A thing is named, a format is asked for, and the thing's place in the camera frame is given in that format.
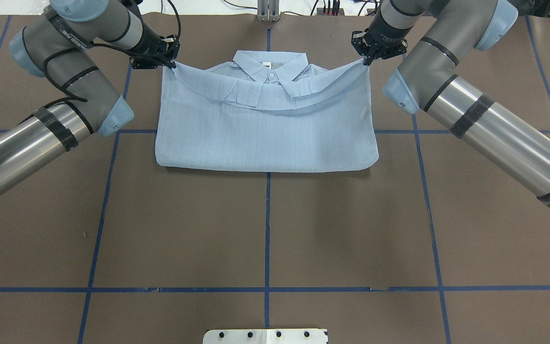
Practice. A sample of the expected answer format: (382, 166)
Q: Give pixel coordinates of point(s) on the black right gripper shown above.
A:
(384, 34)

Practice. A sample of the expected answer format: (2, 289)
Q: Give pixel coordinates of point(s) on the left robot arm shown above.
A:
(54, 47)

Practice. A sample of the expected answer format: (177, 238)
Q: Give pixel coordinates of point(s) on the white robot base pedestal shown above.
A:
(267, 336)

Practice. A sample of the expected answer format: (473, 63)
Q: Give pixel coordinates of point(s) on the light blue button-up shirt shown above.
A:
(267, 112)

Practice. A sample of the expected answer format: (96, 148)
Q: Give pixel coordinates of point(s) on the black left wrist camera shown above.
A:
(143, 63)

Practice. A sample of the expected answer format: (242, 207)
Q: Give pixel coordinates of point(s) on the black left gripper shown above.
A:
(149, 42)

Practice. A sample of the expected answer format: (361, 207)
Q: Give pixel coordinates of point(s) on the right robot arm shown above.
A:
(436, 35)

